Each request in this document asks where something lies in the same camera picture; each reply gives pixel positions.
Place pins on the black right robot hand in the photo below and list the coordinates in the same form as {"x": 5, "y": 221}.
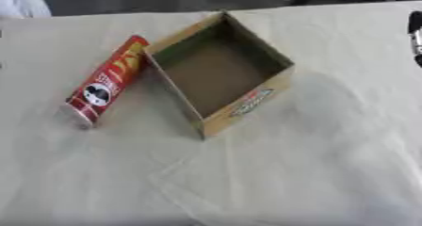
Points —
{"x": 416, "y": 38}

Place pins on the open tan cardboard box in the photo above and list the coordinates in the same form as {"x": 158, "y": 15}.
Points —
{"x": 220, "y": 76}

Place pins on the red cylindrical snack can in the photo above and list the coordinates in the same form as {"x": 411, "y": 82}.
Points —
{"x": 106, "y": 81}

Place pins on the person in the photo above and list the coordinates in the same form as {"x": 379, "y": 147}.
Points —
{"x": 22, "y": 2}

